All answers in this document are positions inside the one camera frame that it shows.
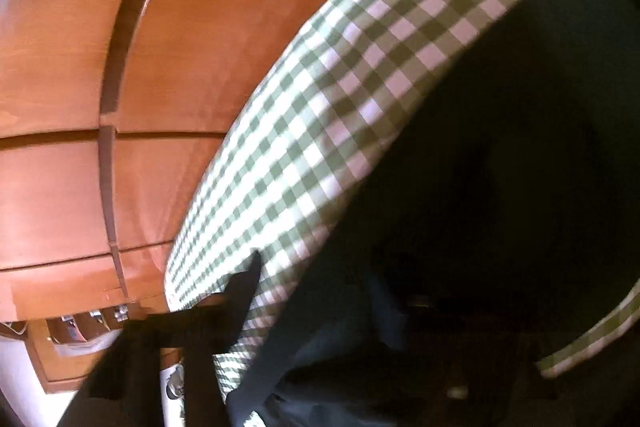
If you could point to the black pants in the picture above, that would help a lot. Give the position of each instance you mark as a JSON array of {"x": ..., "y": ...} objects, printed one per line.
[{"x": 500, "y": 226}]

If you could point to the wooden shelf unit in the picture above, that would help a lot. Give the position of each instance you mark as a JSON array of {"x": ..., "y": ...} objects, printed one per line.
[{"x": 66, "y": 329}]

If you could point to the green checkered bed sheet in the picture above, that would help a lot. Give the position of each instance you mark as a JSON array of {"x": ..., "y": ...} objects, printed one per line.
[{"x": 307, "y": 139}]

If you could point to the orange wooden wardrobe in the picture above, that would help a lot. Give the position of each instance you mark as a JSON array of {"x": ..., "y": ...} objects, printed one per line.
[{"x": 110, "y": 112}]

